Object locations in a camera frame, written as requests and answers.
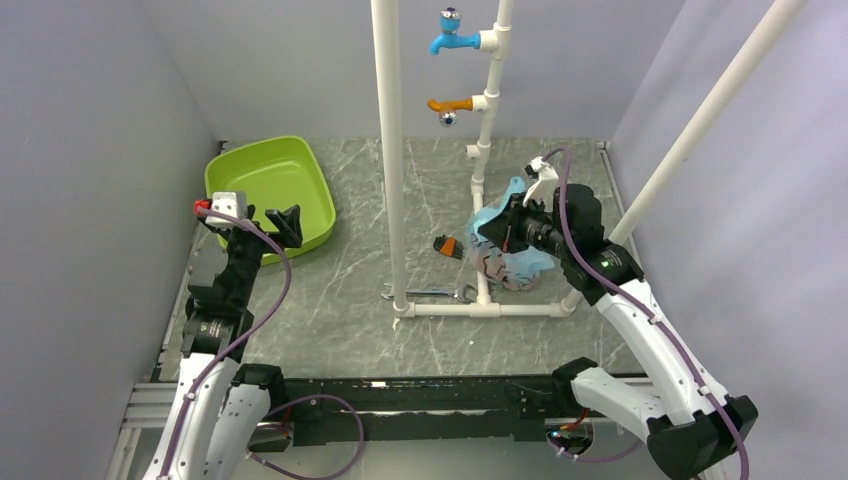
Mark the orange plastic faucet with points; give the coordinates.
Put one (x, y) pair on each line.
(447, 111)

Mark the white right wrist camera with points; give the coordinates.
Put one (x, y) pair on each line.
(543, 181)

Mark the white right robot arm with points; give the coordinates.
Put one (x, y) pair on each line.
(692, 423)

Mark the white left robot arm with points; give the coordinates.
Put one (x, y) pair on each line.
(219, 400)

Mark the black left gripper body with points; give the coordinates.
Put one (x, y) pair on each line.
(248, 248)

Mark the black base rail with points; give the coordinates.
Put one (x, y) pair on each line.
(317, 411)

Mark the hex key set orange holder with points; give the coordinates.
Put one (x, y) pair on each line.
(449, 246)

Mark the blue plastic faucet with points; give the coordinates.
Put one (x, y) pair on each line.
(449, 38)

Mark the white PVC pipe frame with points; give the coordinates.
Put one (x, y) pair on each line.
(447, 186)

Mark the lime green plastic basin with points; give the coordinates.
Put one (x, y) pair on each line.
(278, 173)

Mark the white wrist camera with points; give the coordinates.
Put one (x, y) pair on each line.
(543, 181)
(221, 208)

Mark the light blue printed plastic bag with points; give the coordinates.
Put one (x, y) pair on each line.
(513, 271)

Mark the white diagonal pole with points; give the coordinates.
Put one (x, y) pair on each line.
(761, 40)

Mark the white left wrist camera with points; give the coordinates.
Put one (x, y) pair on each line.
(221, 208)

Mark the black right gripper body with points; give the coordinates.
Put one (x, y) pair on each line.
(530, 226)

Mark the silver combination wrench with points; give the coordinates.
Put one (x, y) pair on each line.
(465, 293)

